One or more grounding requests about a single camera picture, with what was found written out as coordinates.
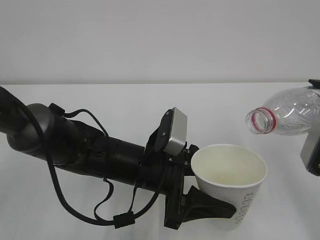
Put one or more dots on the white paper cup green logo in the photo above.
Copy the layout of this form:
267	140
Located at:
232	174

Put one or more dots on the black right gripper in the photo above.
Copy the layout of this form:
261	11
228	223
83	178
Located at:
314	84

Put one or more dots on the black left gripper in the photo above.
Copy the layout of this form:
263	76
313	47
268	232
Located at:
164	174

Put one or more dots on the clear Nongfu Spring water bottle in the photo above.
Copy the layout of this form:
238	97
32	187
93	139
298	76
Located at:
290	112

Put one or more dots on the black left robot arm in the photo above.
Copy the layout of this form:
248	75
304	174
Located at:
53	135

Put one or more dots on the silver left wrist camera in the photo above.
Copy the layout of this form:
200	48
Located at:
171	135

